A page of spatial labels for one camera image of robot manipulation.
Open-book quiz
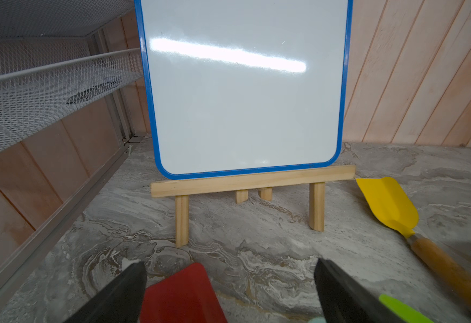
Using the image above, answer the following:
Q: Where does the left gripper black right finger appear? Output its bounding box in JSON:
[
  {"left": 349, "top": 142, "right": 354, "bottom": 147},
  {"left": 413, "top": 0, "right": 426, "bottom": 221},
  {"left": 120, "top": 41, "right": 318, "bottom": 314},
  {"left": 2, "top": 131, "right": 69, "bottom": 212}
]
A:
[{"left": 314, "top": 258, "right": 403, "bottom": 323}]

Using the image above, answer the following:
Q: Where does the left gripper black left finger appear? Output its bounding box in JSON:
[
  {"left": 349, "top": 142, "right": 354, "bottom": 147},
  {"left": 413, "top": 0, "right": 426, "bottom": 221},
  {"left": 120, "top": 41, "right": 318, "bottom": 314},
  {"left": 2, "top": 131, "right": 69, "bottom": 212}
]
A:
[{"left": 66, "top": 262, "right": 147, "bottom": 322}]

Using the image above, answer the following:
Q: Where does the red shovel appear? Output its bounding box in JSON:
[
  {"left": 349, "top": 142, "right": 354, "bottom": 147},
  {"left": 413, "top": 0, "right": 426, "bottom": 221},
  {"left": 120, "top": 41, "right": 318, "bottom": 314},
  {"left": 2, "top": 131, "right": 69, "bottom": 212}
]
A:
[{"left": 139, "top": 262, "right": 227, "bottom": 323}]

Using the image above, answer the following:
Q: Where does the wooden easel stand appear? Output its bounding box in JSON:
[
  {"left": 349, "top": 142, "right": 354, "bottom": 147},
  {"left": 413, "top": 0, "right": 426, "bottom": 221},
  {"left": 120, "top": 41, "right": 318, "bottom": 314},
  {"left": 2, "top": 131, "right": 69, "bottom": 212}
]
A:
[{"left": 150, "top": 165, "right": 356, "bottom": 248}]

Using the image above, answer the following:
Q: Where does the blue framed whiteboard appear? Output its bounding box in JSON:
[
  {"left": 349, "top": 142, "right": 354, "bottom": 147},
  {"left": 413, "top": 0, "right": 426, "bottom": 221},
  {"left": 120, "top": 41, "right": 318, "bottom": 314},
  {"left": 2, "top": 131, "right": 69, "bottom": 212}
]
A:
[{"left": 135, "top": 1, "right": 353, "bottom": 180}]

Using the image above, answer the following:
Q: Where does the green trowel with wooden handle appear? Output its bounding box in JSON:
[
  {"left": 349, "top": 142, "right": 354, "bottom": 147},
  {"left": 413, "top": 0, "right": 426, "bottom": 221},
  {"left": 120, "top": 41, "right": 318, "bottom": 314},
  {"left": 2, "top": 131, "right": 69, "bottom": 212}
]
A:
[{"left": 379, "top": 294, "right": 433, "bottom": 323}]

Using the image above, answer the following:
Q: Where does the yellow shovel with wooden handle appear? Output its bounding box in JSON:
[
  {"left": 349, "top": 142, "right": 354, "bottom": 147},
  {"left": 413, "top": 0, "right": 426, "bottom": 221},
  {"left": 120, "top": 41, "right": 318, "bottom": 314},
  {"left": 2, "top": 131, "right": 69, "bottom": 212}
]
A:
[{"left": 355, "top": 176, "right": 471, "bottom": 322}]

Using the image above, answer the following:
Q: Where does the white wire mesh shelf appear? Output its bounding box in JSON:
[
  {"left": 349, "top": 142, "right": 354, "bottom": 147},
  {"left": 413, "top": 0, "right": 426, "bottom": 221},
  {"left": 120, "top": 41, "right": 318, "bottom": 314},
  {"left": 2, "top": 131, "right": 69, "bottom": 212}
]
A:
[{"left": 0, "top": 1, "right": 142, "bottom": 152}]

